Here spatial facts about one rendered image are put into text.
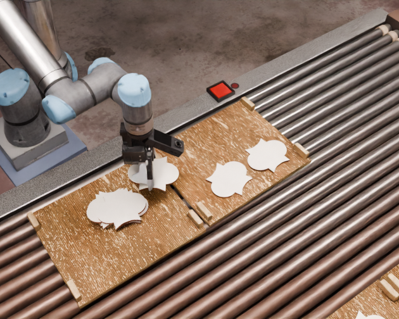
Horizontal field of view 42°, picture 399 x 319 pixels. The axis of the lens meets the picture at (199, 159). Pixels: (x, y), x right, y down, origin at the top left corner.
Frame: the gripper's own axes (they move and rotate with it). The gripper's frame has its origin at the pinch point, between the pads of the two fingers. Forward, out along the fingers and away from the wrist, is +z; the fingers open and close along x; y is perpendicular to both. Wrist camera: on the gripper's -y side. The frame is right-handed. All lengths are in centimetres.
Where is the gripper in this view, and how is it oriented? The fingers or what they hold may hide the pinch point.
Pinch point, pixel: (153, 173)
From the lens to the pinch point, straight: 151.8
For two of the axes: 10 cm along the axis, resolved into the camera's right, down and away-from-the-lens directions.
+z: 0.1, 6.3, 7.8
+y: -10.0, 0.1, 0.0
